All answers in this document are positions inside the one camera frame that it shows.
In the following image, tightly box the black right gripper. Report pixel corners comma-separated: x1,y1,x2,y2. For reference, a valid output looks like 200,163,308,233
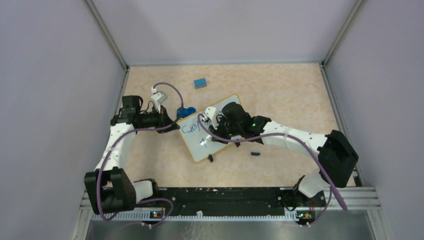
209,115,243,145

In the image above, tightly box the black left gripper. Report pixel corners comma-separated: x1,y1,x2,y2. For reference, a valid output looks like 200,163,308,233
138,104,180,134

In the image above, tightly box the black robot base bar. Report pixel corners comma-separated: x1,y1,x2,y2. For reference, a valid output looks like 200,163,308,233
129,176,327,220

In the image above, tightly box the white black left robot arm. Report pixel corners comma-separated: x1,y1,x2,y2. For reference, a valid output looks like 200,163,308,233
84,91,179,215

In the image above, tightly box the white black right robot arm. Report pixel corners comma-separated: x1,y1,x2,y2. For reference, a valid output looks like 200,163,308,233
201,102,359,206

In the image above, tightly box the blue toy wheel block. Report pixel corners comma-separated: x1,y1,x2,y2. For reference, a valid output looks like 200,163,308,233
176,106,196,120

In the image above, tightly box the black left board foot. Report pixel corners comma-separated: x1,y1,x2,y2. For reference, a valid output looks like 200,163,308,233
207,154,214,163

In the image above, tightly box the blue lego brick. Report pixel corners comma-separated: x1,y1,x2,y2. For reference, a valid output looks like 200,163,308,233
193,78,207,89

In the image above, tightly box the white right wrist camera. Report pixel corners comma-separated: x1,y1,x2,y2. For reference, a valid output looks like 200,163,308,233
201,106,219,130

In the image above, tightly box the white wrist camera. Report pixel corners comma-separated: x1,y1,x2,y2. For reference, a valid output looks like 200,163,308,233
201,106,219,130
150,86,168,113

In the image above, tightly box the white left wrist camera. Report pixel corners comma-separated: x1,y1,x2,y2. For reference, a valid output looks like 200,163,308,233
150,86,168,113

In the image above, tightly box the white cable duct strip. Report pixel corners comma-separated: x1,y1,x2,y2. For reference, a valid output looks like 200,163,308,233
91,210,298,222

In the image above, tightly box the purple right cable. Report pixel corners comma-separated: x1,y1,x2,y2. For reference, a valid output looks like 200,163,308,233
197,113,349,228

